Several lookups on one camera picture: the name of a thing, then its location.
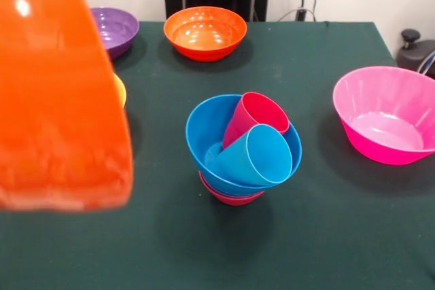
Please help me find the opaque blue plastic bowl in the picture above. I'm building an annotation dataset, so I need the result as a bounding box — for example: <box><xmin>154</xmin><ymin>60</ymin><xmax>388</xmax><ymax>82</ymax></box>
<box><xmin>185</xmin><ymin>94</ymin><xmax>302</xmax><ymax>196</ymax></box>

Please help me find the red plastic cup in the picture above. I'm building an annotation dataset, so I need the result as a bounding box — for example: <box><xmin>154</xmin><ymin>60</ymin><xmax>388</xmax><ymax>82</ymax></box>
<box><xmin>222</xmin><ymin>92</ymin><xmax>291</xmax><ymax>149</ymax></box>

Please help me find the blue plastic cup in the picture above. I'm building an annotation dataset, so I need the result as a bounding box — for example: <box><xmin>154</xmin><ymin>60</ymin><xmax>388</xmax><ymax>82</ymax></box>
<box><xmin>212</xmin><ymin>124</ymin><xmax>294</xmax><ymax>185</ymax></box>

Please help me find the small red plastic bowl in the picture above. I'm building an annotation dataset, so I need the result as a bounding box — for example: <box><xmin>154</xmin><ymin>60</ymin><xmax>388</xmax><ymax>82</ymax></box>
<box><xmin>198</xmin><ymin>170</ymin><xmax>266</xmax><ymax>206</ymax></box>

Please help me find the orange plastic bowl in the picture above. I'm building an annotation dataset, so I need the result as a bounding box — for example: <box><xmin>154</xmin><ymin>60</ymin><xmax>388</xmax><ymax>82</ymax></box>
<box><xmin>163</xmin><ymin>6</ymin><xmax>248</xmax><ymax>62</ymax></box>
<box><xmin>0</xmin><ymin>0</ymin><xmax>134</xmax><ymax>212</ymax></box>

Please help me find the large pink plastic bowl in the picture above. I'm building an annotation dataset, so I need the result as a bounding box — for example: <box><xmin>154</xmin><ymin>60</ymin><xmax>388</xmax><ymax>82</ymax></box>
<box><xmin>332</xmin><ymin>66</ymin><xmax>435</xmax><ymax>166</ymax></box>

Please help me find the large yellow-orange plastic bowl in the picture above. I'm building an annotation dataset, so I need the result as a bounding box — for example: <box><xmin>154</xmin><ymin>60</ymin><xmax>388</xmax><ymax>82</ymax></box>
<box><xmin>111</xmin><ymin>72</ymin><xmax>127</xmax><ymax>109</ymax></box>

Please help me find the purple plastic bowl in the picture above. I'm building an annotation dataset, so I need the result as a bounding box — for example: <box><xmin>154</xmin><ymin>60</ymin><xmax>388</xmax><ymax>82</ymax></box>
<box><xmin>90</xmin><ymin>7</ymin><xmax>140</xmax><ymax>60</ymax></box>

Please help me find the dark green tablecloth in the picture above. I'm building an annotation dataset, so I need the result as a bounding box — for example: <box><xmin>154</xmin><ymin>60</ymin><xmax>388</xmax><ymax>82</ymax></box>
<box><xmin>0</xmin><ymin>20</ymin><xmax>435</xmax><ymax>290</ymax></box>

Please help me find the black round equipment with knob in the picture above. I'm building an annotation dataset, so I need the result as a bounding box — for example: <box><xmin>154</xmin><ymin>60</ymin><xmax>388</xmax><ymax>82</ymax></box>
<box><xmin>396</xmin><ymin>29</ymin><xmax>435</xmax><ymax>79</ymax></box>

